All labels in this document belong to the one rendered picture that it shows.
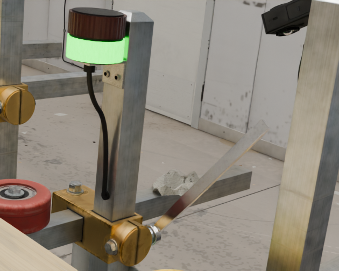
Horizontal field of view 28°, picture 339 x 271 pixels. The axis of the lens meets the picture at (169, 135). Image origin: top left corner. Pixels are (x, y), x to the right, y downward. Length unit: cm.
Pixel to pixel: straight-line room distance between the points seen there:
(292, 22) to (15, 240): 39
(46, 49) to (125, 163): 61
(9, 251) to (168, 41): 380
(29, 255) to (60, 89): 46
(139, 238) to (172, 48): 362
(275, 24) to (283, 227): 28
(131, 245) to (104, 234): 3
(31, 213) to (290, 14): 36
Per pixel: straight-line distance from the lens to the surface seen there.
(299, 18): 78
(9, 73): 95
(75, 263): 93
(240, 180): 102
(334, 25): 56
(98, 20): 68
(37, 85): 103
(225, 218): 302
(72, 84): 107
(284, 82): 383
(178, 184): 92
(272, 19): 80
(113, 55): 69
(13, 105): 93
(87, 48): 69
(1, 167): 98
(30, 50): 132
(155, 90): 450
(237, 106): 404
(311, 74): 57
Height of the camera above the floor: 120
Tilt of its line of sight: 17 degrees down
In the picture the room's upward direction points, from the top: 7 degrees clockwise
